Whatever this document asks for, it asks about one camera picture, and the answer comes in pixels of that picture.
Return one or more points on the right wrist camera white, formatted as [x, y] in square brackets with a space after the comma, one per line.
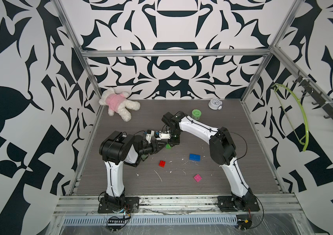
[162, 136]

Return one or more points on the blue lego brick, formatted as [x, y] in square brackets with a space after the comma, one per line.
[195, 157]

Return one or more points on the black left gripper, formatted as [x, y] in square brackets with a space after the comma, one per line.
[157, 145]

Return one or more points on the green lidded jar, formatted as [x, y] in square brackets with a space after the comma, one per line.
[196, 114]

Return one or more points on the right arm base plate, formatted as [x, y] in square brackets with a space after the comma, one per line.
[238, 204]

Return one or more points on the small yellow connector box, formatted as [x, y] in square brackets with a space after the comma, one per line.
[244, 223]

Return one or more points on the white plush toy pink shirt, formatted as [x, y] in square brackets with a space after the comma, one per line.
[118, 103]

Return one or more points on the green hoop tube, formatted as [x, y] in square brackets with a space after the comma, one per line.
[304, 140]

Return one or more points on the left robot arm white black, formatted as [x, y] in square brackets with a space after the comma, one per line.
[120, 149]

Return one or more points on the aluminium front rail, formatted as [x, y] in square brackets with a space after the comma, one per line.
[176, 204]

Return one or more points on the red lego brick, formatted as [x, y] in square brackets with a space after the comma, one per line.
[162, 163]

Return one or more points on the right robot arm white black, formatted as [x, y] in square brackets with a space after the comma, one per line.
[222, 150]

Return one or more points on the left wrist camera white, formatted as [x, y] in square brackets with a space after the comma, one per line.
[149, 135]

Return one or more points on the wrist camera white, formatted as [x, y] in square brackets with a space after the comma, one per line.
[162, 136]
[149, 135]

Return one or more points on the pink lego brick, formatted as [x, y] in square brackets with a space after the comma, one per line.
[197, 178]

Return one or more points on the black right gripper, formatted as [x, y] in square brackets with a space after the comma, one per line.
[172, 141]

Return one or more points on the small white alarm clock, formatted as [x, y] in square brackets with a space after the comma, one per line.
[215, 104]

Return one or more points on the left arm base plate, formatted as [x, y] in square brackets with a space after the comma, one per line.
[117, 205]

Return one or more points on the black hook rack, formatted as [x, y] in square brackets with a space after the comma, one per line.
[311, 89]

